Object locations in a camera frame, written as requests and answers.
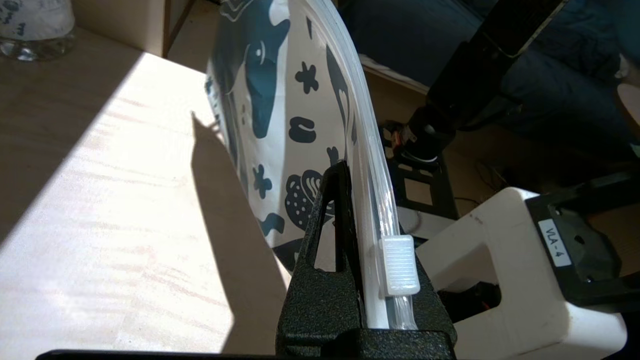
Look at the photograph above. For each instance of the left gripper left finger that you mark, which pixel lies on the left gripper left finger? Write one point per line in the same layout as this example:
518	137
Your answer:
325	305

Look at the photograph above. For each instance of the robot base chassis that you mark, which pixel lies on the robot base chassis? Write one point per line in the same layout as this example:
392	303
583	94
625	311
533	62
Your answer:
500	300

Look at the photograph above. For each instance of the dark blue fabric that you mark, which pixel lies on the dark blue fabric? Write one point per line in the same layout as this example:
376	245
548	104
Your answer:
575	75

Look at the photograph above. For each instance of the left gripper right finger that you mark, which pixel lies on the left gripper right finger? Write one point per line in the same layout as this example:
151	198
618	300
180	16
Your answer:
434	320

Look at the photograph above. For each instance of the beige wooden shelf unit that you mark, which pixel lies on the beige wooden shelf unit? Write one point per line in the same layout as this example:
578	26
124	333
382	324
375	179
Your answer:
100	200

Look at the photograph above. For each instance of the clear water bottle grey cap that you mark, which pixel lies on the clear water bottle grey cap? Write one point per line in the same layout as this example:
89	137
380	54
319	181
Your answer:
35	25

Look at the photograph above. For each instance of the white floral zip pouch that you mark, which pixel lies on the white floral zip pouch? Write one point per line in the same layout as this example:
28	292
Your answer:
280	75

